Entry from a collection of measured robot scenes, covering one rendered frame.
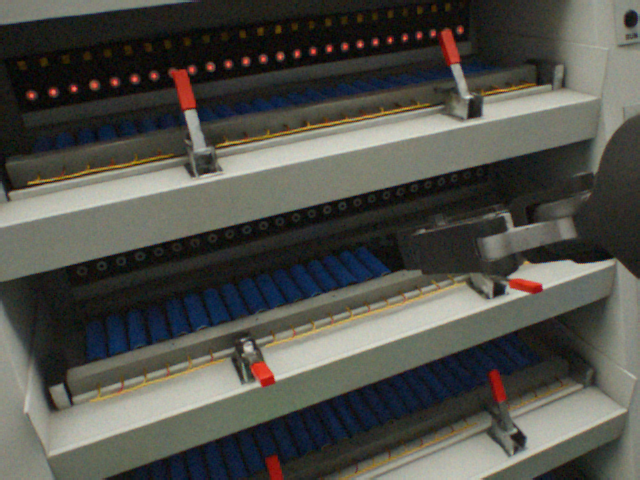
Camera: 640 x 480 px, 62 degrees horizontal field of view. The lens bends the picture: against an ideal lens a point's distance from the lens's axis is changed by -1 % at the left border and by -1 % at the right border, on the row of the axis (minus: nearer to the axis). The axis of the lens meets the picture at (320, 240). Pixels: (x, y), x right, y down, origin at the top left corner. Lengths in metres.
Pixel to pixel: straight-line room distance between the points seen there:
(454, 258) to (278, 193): 0.23
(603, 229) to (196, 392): 0.38
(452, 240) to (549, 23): 0.47
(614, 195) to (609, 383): 0.56
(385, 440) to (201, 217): 0.34
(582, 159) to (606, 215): 0.47
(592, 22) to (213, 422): 0.55
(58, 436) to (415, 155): 0.40
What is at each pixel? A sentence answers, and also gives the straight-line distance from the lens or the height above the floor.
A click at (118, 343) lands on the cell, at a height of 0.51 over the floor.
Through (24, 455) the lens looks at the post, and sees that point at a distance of 0.51.
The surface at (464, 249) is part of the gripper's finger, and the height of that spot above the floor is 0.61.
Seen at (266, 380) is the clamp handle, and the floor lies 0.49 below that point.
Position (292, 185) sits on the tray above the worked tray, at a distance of 0.48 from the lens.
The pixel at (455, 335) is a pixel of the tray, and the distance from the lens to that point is 0.58.
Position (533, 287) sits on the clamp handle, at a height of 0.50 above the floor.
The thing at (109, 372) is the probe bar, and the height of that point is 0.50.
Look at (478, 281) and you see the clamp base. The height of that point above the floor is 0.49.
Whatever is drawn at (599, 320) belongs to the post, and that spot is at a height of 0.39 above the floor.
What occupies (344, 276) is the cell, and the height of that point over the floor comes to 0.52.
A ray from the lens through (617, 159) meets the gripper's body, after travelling 0.23.
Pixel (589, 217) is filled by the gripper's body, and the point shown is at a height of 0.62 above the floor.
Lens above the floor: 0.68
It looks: 11 degrees down
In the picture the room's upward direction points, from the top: 11 degrees counter-clockwise
